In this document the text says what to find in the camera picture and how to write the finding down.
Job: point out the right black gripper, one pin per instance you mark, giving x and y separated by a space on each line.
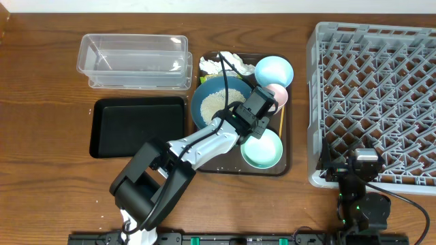
338 168

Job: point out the dark blue plate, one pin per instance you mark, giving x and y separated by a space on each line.
212 86

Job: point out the dark brown serving tray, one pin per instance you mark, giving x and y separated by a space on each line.
233 162

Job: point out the crumpled white tissue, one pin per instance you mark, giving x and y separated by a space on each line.
212 67

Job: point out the pile of white rice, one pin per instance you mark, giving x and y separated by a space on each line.
216 101

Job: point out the clear plastic bin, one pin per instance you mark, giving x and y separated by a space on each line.
136 61

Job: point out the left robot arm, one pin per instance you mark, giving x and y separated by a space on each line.
151 184

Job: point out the green snack wrapper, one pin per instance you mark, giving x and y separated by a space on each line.
229 73

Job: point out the pink cup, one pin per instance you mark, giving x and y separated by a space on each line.
281 95

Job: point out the light blue bowl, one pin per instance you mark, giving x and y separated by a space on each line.
274 70

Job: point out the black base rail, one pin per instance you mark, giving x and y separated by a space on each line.
114 238

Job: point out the grey dishwasher rack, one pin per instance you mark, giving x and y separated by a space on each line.
373 83

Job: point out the mint green bowl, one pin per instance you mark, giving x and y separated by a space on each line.
262 153

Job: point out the wooden chopstick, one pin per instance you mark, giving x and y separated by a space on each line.
281 121

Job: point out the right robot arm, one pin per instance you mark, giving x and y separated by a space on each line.
363 214

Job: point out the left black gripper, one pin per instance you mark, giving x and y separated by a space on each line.
263 124

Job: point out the black waste tray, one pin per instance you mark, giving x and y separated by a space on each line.
122 125

